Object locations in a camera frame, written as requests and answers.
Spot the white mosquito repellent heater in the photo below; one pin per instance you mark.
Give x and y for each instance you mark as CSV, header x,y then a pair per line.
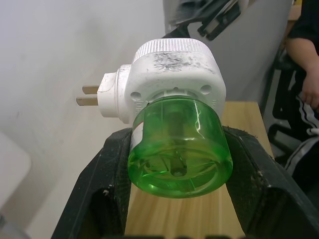
x,y
172,74

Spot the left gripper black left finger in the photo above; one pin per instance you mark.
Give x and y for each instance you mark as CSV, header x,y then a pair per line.
x,y
99,174

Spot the bystander bare hand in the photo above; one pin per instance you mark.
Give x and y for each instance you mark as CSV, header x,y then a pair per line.
x,y
311,92

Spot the bystander in black clothes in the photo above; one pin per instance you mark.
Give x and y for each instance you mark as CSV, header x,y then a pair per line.
x,y
304,139

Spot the green liquid repellent bottle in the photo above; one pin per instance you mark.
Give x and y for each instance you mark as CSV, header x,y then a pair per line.
x,y
182,149

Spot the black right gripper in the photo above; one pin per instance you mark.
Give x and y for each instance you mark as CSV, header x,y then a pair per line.
x,y
197,11

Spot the black chair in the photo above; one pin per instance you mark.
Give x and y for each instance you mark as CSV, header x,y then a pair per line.
x,y
279,99

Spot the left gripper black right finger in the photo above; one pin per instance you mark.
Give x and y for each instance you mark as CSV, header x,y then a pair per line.
x,y
261,189

